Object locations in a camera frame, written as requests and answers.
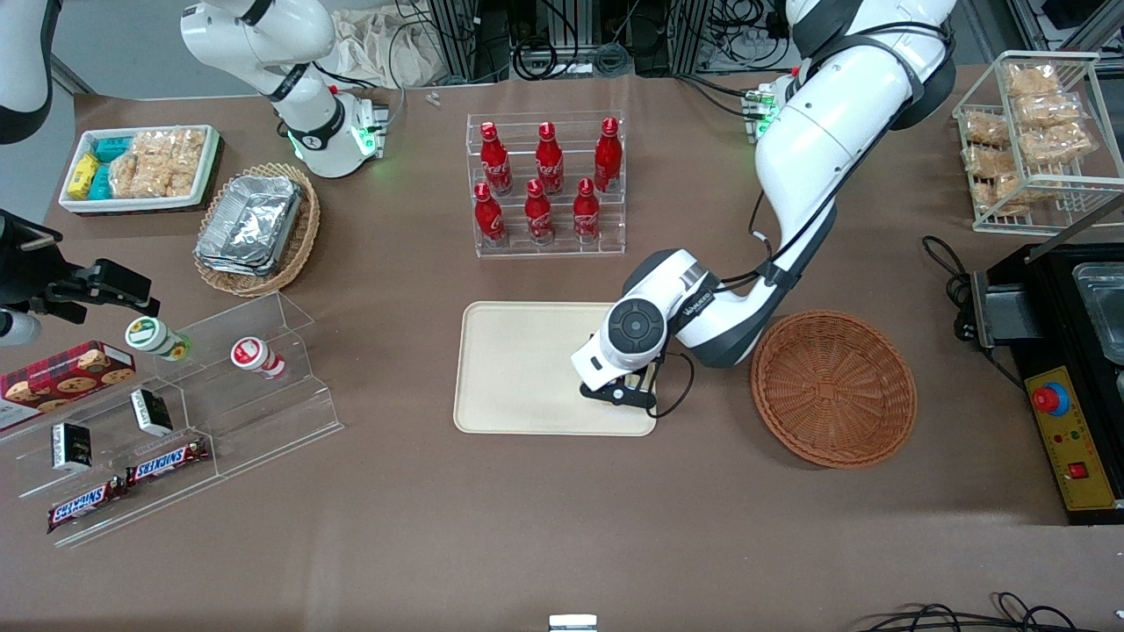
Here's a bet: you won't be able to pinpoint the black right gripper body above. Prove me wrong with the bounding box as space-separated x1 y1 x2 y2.
0 209 89 313

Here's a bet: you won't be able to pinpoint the beige rectangular tray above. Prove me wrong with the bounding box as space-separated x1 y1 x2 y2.
453 301 658 437

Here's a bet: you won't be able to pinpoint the light oval wicker basket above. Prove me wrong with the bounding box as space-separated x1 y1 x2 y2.
192 162 322 298

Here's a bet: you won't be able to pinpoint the brown round wicker basket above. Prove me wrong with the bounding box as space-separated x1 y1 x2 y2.
750 309 919 470

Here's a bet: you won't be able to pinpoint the green lid yogurt cup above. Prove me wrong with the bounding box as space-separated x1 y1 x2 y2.
124 316 192 363

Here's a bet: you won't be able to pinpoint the white plastic bin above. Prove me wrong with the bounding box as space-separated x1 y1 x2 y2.
58 124 221 215

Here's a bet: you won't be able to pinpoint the red tartan cookie box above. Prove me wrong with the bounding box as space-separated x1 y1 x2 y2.
0 340 138 432

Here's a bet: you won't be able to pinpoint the yellow snack packet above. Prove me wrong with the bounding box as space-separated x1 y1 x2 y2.
68 153 103 202

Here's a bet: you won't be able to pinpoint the small black white box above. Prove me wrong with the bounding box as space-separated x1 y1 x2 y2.
50 421 95 473
129 387 175 438

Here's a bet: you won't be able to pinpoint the clear acrylic bottle rack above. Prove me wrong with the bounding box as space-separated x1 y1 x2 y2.
465 111 628 260

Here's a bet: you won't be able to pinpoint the clear bag of rice crackers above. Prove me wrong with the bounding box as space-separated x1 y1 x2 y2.
108 128 208 199

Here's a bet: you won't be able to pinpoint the red lid yogurt cup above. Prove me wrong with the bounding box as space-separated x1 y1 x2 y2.
230 337 289 381

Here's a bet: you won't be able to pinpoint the stacked aluminium foil trays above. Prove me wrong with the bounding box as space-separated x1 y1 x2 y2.
194 175 305 278

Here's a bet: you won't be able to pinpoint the red cola bottle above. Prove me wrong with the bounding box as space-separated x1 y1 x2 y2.
593 117 624 194
473 182 508 248
572 178 602 245
523 179 556 247
535 122 566 197
479 121 515 197

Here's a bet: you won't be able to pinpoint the snickers chocolate bar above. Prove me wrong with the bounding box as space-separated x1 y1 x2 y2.
46 478 129 535
125 436 213 487

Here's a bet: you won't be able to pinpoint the clear acrylic step display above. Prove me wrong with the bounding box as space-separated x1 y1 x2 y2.
0 291 345 549

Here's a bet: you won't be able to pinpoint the beige crumpled cloth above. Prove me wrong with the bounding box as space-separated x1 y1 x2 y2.
328 7 450 90

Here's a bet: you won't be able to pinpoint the bagged fried snack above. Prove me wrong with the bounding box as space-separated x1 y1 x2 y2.
962 145 1017 180
973 172 1027 217
1018 122 1098 167
961 111 1012 149
1005 62 1061 98
1013 92 1086 129

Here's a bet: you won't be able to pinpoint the black countertop appliance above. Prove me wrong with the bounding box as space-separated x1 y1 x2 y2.
969 241 1124 391

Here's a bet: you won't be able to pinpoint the yellow emergency stop control box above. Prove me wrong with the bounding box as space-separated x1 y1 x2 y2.
1021 366 1124 526

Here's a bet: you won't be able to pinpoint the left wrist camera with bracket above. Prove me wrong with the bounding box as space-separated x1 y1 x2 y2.
577 372 659 417

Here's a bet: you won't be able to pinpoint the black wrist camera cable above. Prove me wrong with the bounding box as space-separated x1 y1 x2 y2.
648 189 844 420

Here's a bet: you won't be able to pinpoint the coiled black cable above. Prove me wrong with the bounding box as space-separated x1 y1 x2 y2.
512 37 582 82

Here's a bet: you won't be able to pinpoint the aluminium frame post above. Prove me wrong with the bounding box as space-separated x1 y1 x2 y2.
429 0 481 85
669 0 714 76

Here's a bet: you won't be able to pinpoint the black appliance power cable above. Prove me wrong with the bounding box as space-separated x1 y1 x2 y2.
921 234 1027 389

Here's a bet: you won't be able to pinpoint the white wire rack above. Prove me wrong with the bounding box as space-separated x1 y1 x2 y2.
952 50 1124 236

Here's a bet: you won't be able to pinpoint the black floor cable bundle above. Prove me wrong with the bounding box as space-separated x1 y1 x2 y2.
861 592 1124 632

